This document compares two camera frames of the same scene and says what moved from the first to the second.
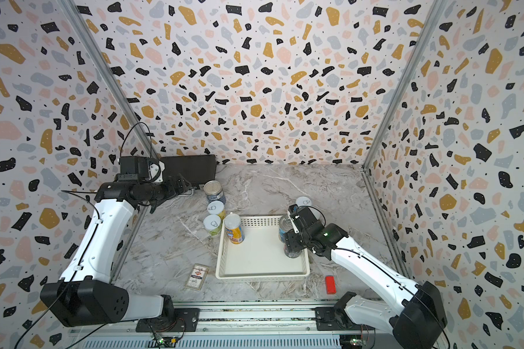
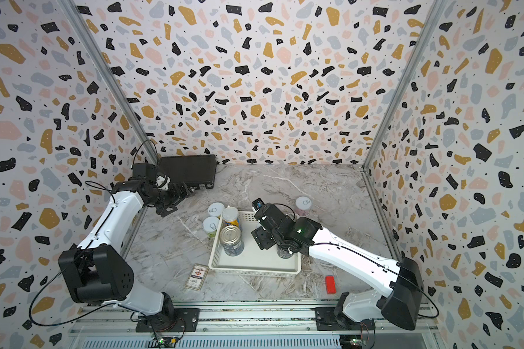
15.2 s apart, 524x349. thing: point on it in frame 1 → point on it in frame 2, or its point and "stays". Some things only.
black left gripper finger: x=161 y=203 → x=167 y=210
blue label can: x=213 y=190 → x=231 y=238
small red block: x=330 y=285 stays
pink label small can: x=303 y=201 stays
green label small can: x=212 y=225 stays
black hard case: x=198 y=169 stays
